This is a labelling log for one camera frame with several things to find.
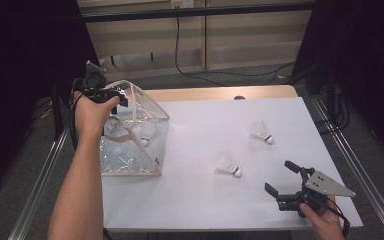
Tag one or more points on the dark round knob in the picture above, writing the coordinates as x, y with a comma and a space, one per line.
239, 97

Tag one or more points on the white shuttlecock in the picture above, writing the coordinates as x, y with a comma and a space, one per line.
228, 165
145, 142
260, 130

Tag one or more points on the small yellow tag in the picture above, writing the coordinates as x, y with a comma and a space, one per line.
281, 77

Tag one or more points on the black horizontal bar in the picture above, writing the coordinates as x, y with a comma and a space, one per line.
246, 9

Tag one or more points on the black curtain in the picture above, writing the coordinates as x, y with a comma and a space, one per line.
373, 50
13, 66

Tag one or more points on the clear plastic tote bag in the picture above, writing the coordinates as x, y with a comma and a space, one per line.
140, 156

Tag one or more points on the aluminium floor rail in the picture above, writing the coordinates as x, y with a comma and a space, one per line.
36, 196
358, 168

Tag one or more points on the black metal stand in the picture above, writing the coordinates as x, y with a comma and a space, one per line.
57, 113

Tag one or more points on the white wall socket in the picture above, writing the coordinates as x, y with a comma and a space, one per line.
186, 3

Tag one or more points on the person's right hand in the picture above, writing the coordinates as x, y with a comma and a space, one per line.
325, 220

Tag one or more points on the person's left hand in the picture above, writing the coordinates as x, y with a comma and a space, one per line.
91, 116

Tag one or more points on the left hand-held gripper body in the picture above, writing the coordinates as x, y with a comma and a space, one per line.
95, 85

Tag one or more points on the yellow floor item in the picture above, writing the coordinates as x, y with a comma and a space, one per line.
46, 113

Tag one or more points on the white table mat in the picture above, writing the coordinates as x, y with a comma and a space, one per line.
213, 200

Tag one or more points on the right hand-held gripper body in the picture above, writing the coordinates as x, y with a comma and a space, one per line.
326, 185

